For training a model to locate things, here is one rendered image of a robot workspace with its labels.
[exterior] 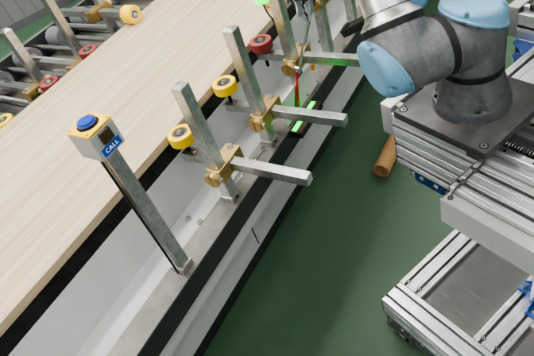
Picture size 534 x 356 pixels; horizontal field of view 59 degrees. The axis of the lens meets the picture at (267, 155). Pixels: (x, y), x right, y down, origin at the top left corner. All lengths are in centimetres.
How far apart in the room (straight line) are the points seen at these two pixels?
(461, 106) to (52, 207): 108
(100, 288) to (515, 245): 105
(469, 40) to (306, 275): 139
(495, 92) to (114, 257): 106
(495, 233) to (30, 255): 108
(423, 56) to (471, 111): 19
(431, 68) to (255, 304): 141
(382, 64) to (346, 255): 135
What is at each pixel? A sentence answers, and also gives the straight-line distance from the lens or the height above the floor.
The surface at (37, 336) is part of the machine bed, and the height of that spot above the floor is 77.
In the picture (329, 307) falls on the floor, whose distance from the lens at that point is 198.
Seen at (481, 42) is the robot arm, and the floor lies 122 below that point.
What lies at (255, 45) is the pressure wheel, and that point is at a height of 91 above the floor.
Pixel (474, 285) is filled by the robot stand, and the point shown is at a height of 21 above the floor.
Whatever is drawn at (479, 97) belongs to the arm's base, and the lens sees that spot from 100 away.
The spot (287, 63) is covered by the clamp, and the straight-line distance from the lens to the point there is 163.
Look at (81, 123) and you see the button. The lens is 103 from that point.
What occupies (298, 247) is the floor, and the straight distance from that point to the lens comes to 216.
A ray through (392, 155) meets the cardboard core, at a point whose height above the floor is 7.
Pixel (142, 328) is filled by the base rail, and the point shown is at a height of 70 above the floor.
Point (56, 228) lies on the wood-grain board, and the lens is 139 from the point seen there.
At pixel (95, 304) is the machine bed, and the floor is 67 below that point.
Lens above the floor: 171
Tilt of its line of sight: 41 degrees down
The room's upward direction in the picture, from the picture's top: 20 degrees counter-clockwise
